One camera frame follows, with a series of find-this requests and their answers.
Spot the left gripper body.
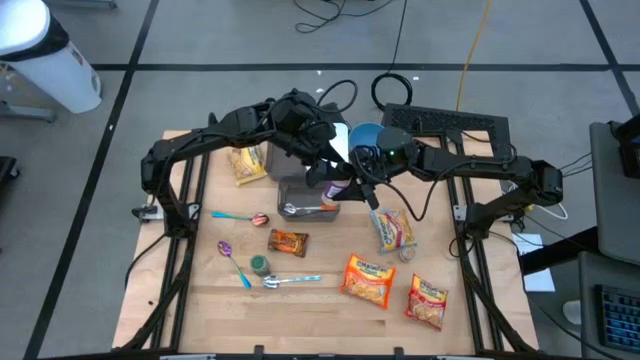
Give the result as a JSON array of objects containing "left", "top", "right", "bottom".
[{"left": 274, "top": 117, "right": 337, "bottom": 166}]

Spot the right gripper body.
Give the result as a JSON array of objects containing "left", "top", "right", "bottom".
[{"left": 349, "top": 143, "right": 402, "bottom": 190}]

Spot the purple label spice jar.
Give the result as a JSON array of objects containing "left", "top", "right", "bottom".
[{"left": 323, "top": 180, "right": 352, "bottom": 207}]

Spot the yellow snack bag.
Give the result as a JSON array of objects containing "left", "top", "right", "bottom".
[{"left": 227, "top": 144, "right": 269, "bottom": 187}]

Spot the orange chicken ramen packet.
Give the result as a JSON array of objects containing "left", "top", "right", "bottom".
[{"left": 339, "top": 252, "right": 398, "bottom": 310}]

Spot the copper spoon teal handle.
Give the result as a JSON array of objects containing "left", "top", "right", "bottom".
[{"left": 210, "top": 210, "right": 271, "bottom": 228}]

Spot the green label spice jar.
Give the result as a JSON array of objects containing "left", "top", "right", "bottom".
[{"left": 249, "top": 254, "right": 272, "bottom": 278}]

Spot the dark grey plastic bin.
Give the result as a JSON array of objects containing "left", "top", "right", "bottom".
[{"left": 264, "top": 141, "right": 309, "bottom": 182}]

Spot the grey plastic utensil tray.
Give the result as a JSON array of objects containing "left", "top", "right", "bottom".
[{"left": 276, "top": 174, "right": 342, "bottom": 224}]

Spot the blue bowl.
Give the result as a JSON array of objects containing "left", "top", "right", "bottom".
[{"left": 347, "top": 121, "right": 387, "bottom": 152}]

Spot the blue yellow ramen packet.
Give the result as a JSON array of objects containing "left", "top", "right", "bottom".
[{"left": 369, "top": 208, "right": 418, "bottom": 255}]

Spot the brown orange snack packet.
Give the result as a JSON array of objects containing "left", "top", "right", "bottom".
[{"left": 267, "top": 228, "right": 310, "bottom": 259}]

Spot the black perforated panel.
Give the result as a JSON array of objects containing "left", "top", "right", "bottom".
[{"left": 380, "top": 102, "right": 513, "bottom": 167}]

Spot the red ramen packet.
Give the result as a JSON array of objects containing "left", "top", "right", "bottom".
[{"left": 403, "top": 272, "right": 450, "bottom": 332}]

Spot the white paper sheet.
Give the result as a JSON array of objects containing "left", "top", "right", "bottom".
[
  {"left": 510, "top": 232, "right": 540, "bottom": 257},
  {"left": 522, "top": 267, "right": 557, "bottom": 294}
]

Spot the white computer mouse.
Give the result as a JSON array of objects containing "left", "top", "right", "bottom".
[{"left": 562, "top": 299, "right": 585, "bottom": 326}]

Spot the grey side desk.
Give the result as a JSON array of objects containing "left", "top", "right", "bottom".
[
  {"left": 588, "top": 119, "right": 640, "bottom": 266},
  {"left": 578, "top": 249, "right": 640, "bottom": 360}
]

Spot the black desk device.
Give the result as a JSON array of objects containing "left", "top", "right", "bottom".
[{"left": 610, "top": 113, "right": 640, "bottom": 180}]

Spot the white trash can black liner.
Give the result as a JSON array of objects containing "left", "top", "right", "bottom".
[{"left": 0, "top": 0, "right": 103, "bottom": 115}]

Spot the backlit black keyboard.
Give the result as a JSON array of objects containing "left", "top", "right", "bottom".
[{"left": 594, "top": 283, "right": 640, "bottom": 354}]

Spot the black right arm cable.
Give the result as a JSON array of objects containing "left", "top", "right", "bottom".
[{"left": 382, "top": 169, "right": 459, "bottom": 224}]

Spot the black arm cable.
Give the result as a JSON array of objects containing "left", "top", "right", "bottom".
[
  {"left": 382, "top": 169, "right": 459, "bottom": 224},
  {"left": 316, "top": 78, "right": 360, "bottom": 115}
]

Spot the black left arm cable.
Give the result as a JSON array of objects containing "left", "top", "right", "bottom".
[{"left": 316, "top": 78, "right": 360, "bottom": 115}]

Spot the coiled black cable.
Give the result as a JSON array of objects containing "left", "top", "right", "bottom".
[{"left": 370, "top": 72, "right": 415, "bottom": 113}]

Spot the silver spoon pale blue handle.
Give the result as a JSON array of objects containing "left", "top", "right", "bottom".
[{"left": 262, "top": 273, "right": 323, "bottom": 291}]

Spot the black floor cable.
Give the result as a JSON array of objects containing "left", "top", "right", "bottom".
[{"left": 292, "top": 0, "right": 396, "bottom": 34}]

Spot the purple spoon blue handle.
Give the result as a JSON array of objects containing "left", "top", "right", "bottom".
[{"left": 216, "top": 239, "right": 253, "bottom": 290}]

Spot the black metal mount frame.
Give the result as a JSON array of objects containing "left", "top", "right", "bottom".
[
  {"left": 442, "top": 130, "right": 539, "bottom": 354},
  {"left": 117, "top": 130, "right": 211, "bottom": 351}
]

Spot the black hanging cable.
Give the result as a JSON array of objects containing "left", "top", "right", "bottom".
[{"left": 389, "top": 0, "right": 409, "bottom": 76}]

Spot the yellow hanging cable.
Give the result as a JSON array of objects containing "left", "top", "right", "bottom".
[{"left": 454, "top": 0, "right": 494, "bottom": 113}]

